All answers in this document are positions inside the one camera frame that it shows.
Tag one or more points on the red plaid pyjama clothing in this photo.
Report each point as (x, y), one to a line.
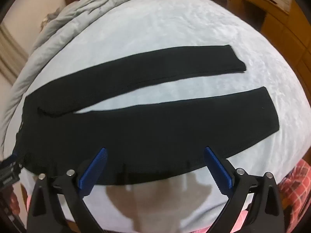
(296, 187)

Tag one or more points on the wooden cabinet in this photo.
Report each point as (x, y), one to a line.
(279, 17)

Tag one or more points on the black pants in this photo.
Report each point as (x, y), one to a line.
(145, 131)

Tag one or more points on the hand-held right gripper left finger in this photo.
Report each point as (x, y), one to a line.
(93, 170)

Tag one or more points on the grey duvet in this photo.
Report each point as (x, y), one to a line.
(73, 24)

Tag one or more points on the white bed sheet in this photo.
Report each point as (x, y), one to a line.
(170, 24)

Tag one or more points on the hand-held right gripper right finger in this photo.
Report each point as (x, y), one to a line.
(218, 170)

